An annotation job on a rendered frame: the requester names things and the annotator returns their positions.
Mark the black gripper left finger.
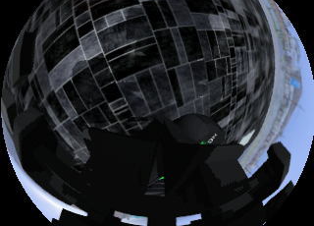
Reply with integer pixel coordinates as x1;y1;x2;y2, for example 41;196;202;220
82;115;164;187

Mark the dark grey controller unit with green switches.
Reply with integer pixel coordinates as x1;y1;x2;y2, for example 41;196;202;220
146;113;225;195

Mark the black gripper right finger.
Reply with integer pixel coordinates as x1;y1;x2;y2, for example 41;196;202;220
161;115;244;196

